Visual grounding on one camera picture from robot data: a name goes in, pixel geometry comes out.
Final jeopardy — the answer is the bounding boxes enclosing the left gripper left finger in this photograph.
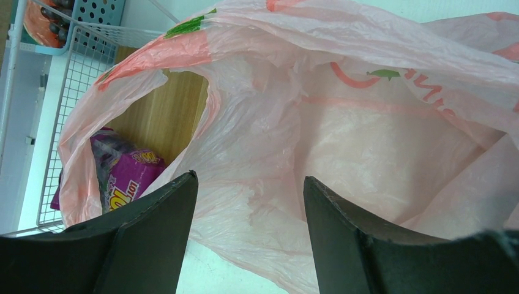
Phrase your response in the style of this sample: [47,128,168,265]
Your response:
[1,171,198,293]

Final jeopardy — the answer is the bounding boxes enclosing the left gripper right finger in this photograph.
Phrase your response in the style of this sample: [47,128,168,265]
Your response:
[304,176,518,293]

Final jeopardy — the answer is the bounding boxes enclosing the purple snack packet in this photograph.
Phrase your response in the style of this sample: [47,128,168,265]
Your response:
[50,127,166,214]

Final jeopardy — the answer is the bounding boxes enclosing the pink plastic grocery bag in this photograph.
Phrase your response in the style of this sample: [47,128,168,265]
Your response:
[58,1,518,293]

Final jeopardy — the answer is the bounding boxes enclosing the dark red grapes bunch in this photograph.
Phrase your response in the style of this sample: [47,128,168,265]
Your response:
[40,0,75,47]

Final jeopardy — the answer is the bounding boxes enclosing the watermelon slice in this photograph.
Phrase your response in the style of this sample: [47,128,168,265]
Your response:
[23,1,60,48]

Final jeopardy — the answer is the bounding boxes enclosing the blue plastic basket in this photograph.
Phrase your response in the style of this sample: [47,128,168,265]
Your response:
[22,1,125,56]

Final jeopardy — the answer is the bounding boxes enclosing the white wire shelf rack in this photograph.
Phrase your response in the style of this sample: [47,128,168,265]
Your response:
[0,0,209,238]

